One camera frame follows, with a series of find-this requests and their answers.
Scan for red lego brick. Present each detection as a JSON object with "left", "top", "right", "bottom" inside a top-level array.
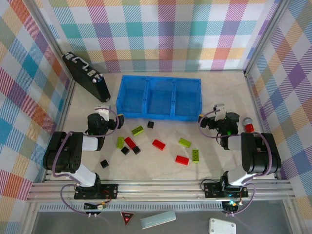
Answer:
[
  {"left": 124, "top": 136, "right": 137, "bottom": 149},
  {"left": 175, "top": 155, "right": 190, "bottom": 166},
  {"left": 152, "top": 138, "right": 167, "bottom": 151}
]

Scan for red cylinder with grey cap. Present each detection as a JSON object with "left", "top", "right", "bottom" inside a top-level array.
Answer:
[{"left": 243, "top": 117, "right": 255, "bottom": 134}]

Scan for blue three-compartment plastic bin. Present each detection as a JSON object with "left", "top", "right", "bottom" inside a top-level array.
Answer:
[{"left": 116, "top": 75, "right": 203, "bottom": 122}]

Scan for perforated metal strip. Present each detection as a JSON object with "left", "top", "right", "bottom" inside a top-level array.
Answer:
[{"left": 39, "top": 203, "right": 225, "bottom": 212}]

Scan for red triangle sign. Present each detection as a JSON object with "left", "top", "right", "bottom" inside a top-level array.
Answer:
[{"left": 120, "top": 211, "right": 135, "bottom": 225}]

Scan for pale grey-blue bar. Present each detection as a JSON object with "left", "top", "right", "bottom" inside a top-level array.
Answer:
[{"left": 140, "top": 211, "right": 176, "bottom": 230}]

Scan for white square box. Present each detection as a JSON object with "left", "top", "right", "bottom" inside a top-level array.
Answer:
[{"left": 208, "top": 217, "right": 237, "bottom": 234}]

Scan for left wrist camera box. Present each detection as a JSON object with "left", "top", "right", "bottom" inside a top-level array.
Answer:
[{"left": 95, "top": 105, "right": 112, "bottom": 122}]

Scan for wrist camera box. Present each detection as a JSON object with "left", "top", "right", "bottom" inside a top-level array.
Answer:
[
  {"left": 95, "top": 105, "right": 112, "bottom": 122},
  {"left": 213, "top": 103, "right": 226, "bottom": 122}
]

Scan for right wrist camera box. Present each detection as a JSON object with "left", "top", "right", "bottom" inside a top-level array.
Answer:
[{"left": 213, "top": 103, "right": 226, "bottom": 122}]

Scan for aluminium side rail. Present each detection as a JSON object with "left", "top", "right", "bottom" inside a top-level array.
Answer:
[
  {"left": 243, "top": 70, "right": 281, "bottom": 181},
  {"left": 43, "top": 79, "right": 76, "bottom": 183}
]

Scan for black briefcase with silver handle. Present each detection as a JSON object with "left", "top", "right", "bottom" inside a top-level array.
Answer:
[{"left": 62, "top": 51, "right": 112, "bottom": 103}]

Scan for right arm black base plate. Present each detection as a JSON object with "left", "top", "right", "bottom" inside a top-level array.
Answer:
[{"left": 203, "top": 182, "right": 249, "bottom": 198}]

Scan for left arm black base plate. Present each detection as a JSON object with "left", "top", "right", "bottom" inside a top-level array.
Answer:
[{"left": 74, "top": 183, "right": 119, "bottom": 200}]

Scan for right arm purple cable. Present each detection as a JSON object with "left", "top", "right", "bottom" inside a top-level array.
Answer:
[{"left": 197, "top": 111, "right": 275, "bottom": 217}]

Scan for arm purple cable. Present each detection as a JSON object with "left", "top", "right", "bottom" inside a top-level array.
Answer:
[
  {"left": 197, "top": 111, "right": 275, "bottom": 217},
  {"left": 51, "top": 107, "right": 120, "bottom": 216}
]

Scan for aluminium front rail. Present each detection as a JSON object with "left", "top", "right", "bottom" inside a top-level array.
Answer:
[{"left": 26, "top": 179, "right": 297, "bottom": 203}]

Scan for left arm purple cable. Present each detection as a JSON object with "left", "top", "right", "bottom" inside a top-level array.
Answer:
[{"left": 51, "top": 107, "right": 120, "bottom": 216}]

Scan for aluminium corner post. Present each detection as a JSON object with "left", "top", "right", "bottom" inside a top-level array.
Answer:
[
  {"left": 243, "top": 0, "right": 293, "bottom": 76},
  {"left": 21, "top": 0, "right": 76, "bottom": 83}
]

